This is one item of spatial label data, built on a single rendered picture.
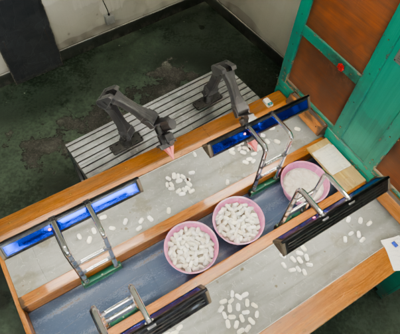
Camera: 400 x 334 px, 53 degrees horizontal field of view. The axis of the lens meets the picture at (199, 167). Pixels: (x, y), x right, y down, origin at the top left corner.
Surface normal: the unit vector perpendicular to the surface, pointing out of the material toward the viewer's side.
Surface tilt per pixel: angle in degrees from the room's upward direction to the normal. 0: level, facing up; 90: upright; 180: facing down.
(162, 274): 0
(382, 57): 90
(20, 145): 0
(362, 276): 0
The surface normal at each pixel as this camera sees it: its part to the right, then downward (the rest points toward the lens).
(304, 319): 0.04, -0.53
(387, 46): -0.85, 0.43
